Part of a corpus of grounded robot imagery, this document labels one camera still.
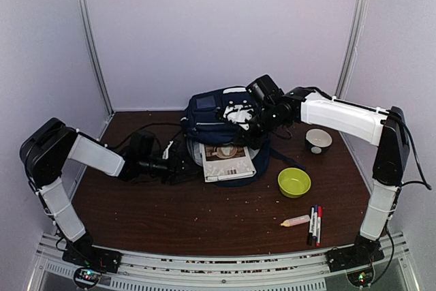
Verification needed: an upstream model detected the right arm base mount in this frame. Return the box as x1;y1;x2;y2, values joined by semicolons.
326;235;384;289

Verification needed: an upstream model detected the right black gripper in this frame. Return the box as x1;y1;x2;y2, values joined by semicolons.
232;104;286;151

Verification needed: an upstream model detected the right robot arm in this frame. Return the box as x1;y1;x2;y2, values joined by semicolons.
236;74;410;265

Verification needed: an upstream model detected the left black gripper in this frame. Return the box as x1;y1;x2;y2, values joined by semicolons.
139;153;199;185

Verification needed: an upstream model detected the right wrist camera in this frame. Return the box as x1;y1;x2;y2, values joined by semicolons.
222;104;255;131

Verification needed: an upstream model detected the white Afternoon Tea book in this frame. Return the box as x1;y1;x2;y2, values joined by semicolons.
200;144;256;183

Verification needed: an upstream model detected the front aluminium rail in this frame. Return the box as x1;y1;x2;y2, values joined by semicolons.
33;232;420;291

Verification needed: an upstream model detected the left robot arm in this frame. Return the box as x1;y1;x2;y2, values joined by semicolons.
20;118;196;266

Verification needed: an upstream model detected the lime green bowl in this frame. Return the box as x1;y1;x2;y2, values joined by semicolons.
277;168;311;198

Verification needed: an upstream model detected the left aluminium frame post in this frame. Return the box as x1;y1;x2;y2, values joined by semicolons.
78;0;114;115

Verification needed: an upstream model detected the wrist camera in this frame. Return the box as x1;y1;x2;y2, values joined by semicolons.
161;140;175;160
222;104;255;131

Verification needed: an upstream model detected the red marker pen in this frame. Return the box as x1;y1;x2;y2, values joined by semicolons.
316;206;322;247

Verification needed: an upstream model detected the aluminium frame post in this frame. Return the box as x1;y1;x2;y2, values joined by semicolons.
334;0;369;99
78;0;114;115

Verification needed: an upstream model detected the cream glue tube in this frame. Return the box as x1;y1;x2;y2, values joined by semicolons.
280;215;311;228

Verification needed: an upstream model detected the black marker pen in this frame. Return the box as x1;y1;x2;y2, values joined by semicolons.
307;206;315;245

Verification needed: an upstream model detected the blue marker pen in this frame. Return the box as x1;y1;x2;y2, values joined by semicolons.
312;204;318;243

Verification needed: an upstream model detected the navy blue student backpack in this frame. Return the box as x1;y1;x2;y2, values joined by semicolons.
181;87;306;187

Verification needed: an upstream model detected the dark bowl white inside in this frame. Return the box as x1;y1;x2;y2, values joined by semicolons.
305;128;333;155

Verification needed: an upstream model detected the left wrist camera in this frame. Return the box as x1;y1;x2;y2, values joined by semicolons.
161;140;175;160

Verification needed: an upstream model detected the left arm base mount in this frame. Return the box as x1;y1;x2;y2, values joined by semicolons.
61;231;122;290

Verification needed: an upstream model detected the right aluminium frame post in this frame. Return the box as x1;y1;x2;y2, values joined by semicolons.
334;0;369;99

